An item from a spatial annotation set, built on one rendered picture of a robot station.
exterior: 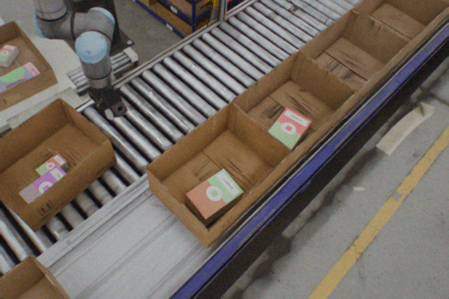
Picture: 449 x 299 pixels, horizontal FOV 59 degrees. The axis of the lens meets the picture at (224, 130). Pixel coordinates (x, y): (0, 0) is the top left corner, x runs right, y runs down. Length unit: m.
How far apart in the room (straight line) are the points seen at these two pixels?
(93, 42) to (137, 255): 0.68
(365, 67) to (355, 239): 1.03
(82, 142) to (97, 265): 0.57
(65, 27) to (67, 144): 0.55
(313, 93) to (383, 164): 1.16
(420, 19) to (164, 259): 1.68
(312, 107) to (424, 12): 0.85
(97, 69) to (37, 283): 0.67
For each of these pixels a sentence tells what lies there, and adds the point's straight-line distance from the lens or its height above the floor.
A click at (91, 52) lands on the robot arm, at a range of 1.24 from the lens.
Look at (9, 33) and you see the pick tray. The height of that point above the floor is 0.79.
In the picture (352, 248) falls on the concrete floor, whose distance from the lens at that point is 2.43.
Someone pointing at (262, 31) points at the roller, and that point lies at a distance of 2.16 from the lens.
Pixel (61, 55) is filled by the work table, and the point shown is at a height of 0.75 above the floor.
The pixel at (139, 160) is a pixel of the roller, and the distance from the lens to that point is 1.64.
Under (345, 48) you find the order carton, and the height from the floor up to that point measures 0.89.
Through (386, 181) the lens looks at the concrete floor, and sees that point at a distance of 2.69.
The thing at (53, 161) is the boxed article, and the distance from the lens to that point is 1.65.
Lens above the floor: 2.16
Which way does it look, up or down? 56 degrees down
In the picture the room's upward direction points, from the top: 7 degrees clockwise
